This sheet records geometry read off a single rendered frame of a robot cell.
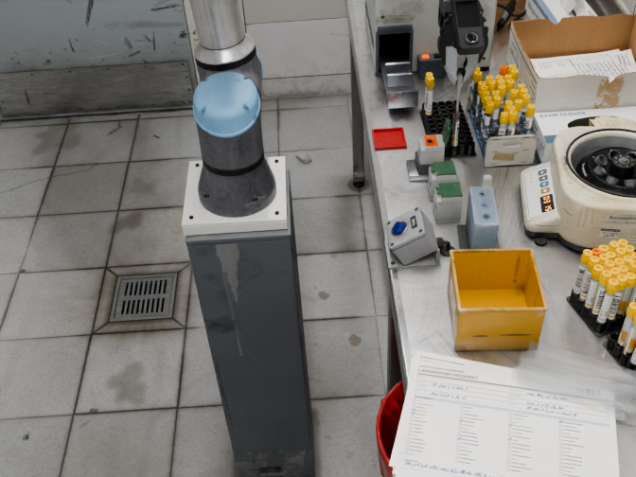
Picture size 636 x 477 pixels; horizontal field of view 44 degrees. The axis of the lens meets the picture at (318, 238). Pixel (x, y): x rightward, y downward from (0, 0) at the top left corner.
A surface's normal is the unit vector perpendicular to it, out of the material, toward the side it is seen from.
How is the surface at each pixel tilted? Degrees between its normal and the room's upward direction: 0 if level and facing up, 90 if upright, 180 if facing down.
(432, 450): 1
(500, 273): 90
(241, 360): 90
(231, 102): 7
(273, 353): 90
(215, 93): 7
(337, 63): 90
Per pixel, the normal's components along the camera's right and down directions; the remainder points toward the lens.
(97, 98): 0.02, 0.66
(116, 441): -0.05, -0.73
